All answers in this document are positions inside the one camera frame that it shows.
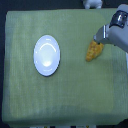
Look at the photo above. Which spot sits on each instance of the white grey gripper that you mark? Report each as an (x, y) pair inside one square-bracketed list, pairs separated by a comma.
[(116, 32)]

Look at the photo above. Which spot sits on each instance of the white object at top edge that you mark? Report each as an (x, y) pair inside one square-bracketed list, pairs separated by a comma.
[(92, 4)]

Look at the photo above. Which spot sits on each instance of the green table cloth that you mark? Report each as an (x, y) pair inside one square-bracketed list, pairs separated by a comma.
[(79, 92)]

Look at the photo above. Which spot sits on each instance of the white oval plate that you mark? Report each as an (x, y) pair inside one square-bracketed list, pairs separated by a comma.
[(46, 55)]

